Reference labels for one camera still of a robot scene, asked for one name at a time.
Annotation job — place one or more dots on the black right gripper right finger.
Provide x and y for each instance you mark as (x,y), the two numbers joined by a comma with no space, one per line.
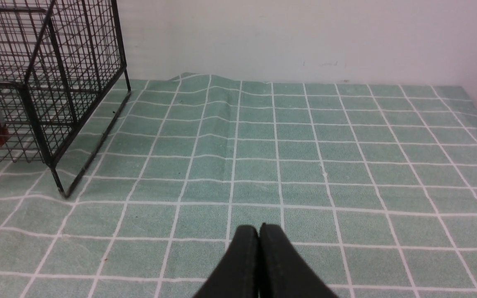
(283,273)

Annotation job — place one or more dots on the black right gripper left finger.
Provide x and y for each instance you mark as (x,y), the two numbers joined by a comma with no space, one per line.
(235,274)

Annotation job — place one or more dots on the green checkered tablecloth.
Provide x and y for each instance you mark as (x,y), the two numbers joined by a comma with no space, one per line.
(375,186)

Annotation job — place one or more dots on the black wire mesh rack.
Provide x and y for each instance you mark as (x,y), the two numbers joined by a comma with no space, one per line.
(58,61)

